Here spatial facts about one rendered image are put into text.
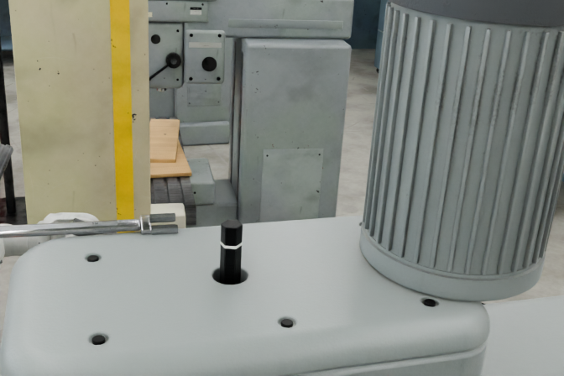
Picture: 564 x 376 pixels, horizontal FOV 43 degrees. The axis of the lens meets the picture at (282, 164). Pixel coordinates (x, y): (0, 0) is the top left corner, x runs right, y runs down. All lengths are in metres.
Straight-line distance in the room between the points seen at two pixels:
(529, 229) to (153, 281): 0.38
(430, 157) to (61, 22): 1.83
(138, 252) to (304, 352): 0.23
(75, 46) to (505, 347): 1.80
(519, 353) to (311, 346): 0.34
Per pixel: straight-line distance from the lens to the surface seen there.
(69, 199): 2.58
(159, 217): 0.85
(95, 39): 2.41
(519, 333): 0.97
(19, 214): 5.26
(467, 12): 0.65
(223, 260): 0.73
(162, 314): 0.69
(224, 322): 0.68
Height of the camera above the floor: 2.27
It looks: 22 degrees down
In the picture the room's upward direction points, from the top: 3 degrees clockwise
